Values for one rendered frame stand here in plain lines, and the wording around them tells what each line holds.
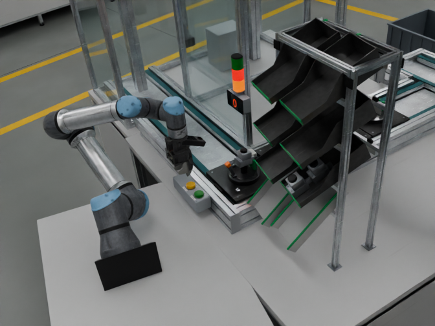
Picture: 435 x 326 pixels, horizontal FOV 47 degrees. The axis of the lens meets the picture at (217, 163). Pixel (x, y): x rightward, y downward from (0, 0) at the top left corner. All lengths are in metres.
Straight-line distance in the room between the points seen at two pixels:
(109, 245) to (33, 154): 2.59
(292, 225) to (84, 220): 0.91
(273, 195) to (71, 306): 0.84
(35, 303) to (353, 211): 1.92
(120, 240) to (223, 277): 0.40
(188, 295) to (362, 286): 0.61
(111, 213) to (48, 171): 2.30
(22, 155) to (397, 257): 3.22
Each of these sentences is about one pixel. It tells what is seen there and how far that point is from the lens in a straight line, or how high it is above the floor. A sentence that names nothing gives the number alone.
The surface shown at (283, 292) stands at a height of 0.86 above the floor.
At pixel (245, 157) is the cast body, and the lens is 2.03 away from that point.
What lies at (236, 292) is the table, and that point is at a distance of 1.83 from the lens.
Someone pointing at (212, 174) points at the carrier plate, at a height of 0.97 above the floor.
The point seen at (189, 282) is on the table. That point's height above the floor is 0.86.
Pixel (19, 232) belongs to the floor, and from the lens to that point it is 3.64.
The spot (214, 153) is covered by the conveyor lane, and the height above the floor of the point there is 0.92.
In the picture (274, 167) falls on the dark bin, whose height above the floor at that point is 1.21.
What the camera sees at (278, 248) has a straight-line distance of 1.95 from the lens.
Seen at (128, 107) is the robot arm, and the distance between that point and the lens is 1.76.
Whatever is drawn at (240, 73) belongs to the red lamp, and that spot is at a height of 1.35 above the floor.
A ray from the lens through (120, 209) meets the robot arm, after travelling 1.85.
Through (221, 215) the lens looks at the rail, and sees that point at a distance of 2.02.
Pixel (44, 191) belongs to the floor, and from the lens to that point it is 3.90.
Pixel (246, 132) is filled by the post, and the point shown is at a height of 1.04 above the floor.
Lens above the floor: 2.30
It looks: 37 degrees down
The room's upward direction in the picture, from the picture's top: 6 degrees counter-clockwise
